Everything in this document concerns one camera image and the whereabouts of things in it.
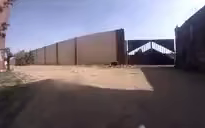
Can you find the green bush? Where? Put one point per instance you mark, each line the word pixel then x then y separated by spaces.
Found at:
pixel 23 58

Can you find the dark metal gate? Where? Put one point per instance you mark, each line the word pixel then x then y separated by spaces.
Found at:
pixel 151 53

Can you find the dark wall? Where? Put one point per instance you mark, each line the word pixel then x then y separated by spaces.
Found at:
pixel 196 43

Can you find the robot's own part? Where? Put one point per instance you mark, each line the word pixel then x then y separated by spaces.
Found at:
pixel 141 126

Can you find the long beige panel wall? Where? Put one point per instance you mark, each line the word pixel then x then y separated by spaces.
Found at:
pixel 90 48

